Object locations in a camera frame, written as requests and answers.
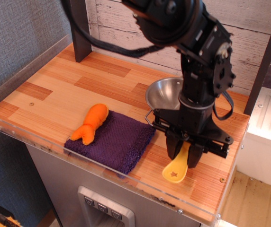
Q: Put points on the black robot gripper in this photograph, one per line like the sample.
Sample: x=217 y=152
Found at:
x=192 y=123

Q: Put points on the yellow brush with white bristles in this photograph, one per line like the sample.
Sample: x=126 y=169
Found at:
x=176 y=170

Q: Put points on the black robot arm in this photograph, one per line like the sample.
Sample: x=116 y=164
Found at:
x=205 y=49

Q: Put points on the purple knitted cloth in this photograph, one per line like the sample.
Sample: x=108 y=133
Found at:
x=119 y=142

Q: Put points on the orange plush fish toy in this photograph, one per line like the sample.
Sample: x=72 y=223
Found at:
x=95 y=117

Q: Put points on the silver dispenser panel with buttons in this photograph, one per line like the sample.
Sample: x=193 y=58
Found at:
x=100 y=211

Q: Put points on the grey toy fridge cabinet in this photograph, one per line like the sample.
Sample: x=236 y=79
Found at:
x=62 y=179

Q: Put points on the yellow object bottom left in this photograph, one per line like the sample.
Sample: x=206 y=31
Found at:
x=6 y=222

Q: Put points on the clear acrylic table guard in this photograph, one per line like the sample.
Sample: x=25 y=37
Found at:
x=199 y=196

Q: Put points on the steel bowl with handles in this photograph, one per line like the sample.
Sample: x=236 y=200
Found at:
x=163 y=94

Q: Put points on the dark vertical post right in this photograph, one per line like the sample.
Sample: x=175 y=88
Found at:
x=266 y=60

